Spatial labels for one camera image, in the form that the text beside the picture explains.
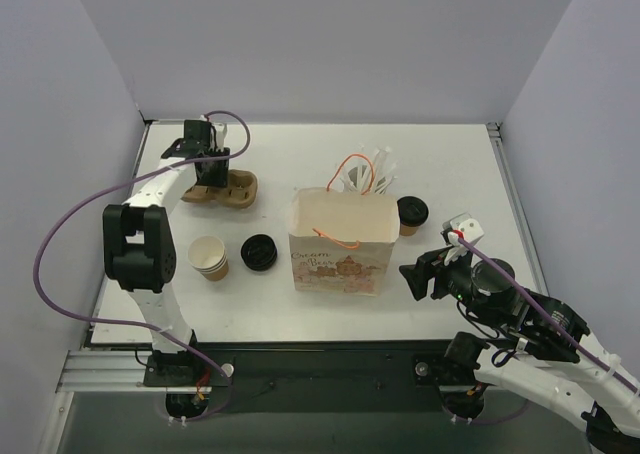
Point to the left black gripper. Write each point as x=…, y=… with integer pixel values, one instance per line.
x=211, y=172

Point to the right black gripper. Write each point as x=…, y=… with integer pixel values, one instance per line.
x=431, y=274

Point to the brown cardboard cup carrier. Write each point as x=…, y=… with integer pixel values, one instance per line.
x=240, y=192

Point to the black cup lid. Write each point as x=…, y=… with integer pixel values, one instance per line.
x=413, y=211

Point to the stack of brown paper cups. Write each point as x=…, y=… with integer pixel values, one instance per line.
x=208, y=256

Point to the paper takeout bag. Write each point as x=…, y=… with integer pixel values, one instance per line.
x=342, y=241

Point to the single brown paper cup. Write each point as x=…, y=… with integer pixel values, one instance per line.
x=408, y=230

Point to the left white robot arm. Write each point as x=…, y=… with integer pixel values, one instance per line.
x=139, y=250

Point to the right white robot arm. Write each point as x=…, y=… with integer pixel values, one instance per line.
x=535, y=346

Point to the stack of black lids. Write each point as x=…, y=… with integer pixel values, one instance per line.
x=259, y=252

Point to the white straw holder cup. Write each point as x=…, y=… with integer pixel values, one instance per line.
x=357, y=180

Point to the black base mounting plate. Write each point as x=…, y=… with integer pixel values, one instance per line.
x=326, y=377

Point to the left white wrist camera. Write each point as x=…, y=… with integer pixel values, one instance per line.
x=218, y=134

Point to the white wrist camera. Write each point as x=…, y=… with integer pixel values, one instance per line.
x=218, y=134
x=457, y=233

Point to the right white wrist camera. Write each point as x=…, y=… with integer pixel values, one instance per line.
x=457, y=233

